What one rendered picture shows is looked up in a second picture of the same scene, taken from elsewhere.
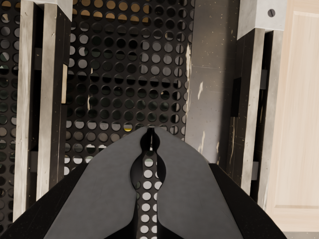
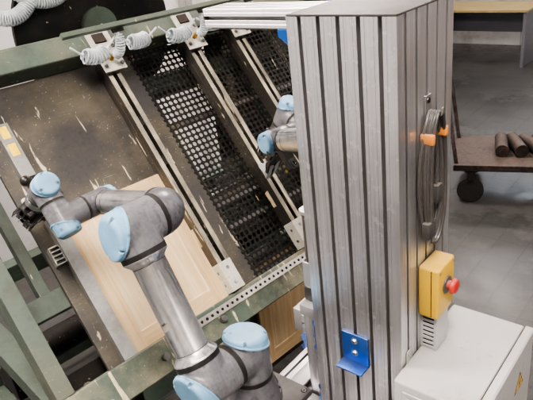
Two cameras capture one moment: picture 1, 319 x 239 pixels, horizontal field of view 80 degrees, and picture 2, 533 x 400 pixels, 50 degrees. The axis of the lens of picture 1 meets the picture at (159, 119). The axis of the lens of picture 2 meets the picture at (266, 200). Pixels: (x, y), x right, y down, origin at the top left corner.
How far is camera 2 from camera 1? 215 cm
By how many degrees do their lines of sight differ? 42
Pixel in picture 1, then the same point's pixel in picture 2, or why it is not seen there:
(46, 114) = (270, 182)
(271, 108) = (200, 229)
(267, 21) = (227, 262)
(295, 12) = (208, 290)
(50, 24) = (289, 213)
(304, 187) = not seen: hidden behind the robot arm
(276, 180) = not seen: hidden behind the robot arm
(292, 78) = (187, 259)
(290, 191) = not seen: hidden behind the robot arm
